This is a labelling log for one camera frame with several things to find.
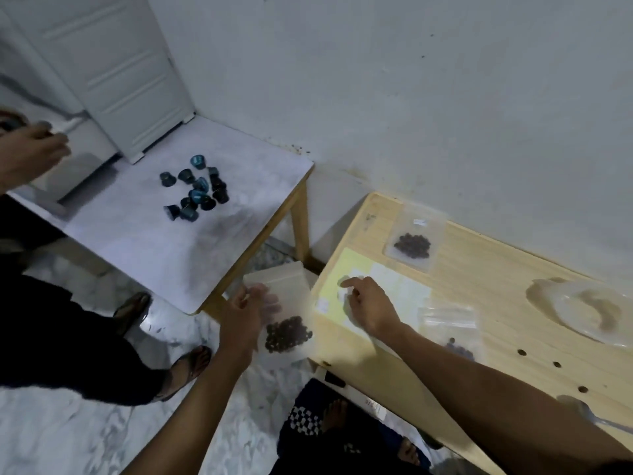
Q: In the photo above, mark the pile of blue coffee capsules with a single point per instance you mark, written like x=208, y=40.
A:
x=195, y=190

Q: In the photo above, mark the clear zip bag of coffee beans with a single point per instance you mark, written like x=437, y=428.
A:
x=452, y=331
x=414, y=239
x=292, y=311

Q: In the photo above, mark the white paper sheet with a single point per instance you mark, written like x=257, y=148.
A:
x=408, y=294

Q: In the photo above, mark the clear plastic plate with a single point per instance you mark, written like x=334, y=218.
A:
x=588, y=309

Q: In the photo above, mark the light wooden table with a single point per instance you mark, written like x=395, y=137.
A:
x=494, y=316

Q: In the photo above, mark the person's left fingers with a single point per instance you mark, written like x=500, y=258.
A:
x=257, y=300

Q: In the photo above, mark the person's checkered dark shorts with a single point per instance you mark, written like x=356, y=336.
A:
x=316, y=435

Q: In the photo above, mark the person's right forearm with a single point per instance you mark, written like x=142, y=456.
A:
x=494, y=405

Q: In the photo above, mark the small white table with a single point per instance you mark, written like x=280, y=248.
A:
x=163, y=242

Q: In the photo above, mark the white panelled door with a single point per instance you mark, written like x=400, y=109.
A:
x=113, y=69

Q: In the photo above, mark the clear plastic spoon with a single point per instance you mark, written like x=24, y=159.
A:
x=588, y=413

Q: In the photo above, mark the person's left forearm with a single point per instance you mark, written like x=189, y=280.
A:
x=190, y=415

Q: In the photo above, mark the person's right thumb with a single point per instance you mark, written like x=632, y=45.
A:
x=352, y=304

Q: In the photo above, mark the person's left hand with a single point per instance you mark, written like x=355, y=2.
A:
x=242, y=324

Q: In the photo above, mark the person's foot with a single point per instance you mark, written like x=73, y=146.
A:
x=408, y=451
x=335, y=414

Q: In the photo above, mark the person's right hand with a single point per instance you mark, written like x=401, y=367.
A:
x=373, y=306

